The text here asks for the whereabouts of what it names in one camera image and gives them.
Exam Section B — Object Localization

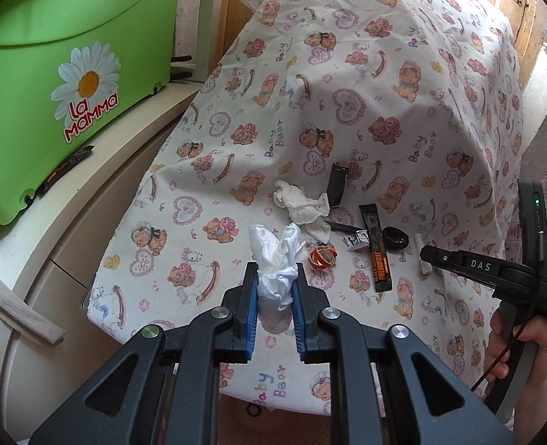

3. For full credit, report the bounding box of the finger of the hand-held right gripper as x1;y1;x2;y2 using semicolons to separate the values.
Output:
419;245;462;272

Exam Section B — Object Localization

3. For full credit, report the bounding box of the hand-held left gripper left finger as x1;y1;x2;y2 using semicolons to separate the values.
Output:
29;262;260;445

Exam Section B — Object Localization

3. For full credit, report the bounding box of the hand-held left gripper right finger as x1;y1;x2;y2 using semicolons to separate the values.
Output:
292;263;515;445

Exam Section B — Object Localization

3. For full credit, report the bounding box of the white tissue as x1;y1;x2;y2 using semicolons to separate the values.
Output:
248;222;303;313
273;179;334;245

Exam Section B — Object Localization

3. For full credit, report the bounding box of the small black white wrapper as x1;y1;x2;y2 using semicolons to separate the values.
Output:
343;229;371;252

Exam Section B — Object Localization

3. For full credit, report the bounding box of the black foam cylinder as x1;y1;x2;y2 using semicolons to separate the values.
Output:
329;162;349;208

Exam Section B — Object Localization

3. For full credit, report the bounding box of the person's right forearm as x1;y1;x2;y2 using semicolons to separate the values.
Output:
510;347;547;445

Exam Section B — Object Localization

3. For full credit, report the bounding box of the person's right hand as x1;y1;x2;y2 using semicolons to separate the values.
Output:
484;310;547;381

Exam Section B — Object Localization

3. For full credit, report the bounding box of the short white stick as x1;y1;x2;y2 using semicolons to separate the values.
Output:
415;234;432;280

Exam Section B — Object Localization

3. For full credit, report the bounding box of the black round cap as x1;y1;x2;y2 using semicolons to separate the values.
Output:
381;226;411;252

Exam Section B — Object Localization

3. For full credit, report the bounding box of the black sachet orange print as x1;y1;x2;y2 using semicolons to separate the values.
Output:
359;204;392;294

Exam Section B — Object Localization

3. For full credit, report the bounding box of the thin black stick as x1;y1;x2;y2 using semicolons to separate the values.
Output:
324;220;364;233

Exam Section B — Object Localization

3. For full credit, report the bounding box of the white cabinet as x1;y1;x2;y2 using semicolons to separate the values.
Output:
0;83;204;441

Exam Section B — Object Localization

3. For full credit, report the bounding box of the bear printed cloth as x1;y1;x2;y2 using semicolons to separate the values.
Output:
84;0;527;415

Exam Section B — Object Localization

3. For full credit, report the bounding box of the pale wooden slat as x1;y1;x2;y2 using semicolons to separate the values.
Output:
0;255;65;346

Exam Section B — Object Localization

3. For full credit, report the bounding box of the dark brown sachet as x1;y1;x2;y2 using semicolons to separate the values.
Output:
37;145;95;195

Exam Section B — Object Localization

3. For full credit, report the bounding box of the green plastic storage box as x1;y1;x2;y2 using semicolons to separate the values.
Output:
0;0;199;225

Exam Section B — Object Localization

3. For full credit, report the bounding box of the thin black cable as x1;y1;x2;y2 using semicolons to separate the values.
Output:
469;317;517;392

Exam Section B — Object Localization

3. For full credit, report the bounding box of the white shelf frame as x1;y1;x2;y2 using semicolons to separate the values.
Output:
192;0;230;83

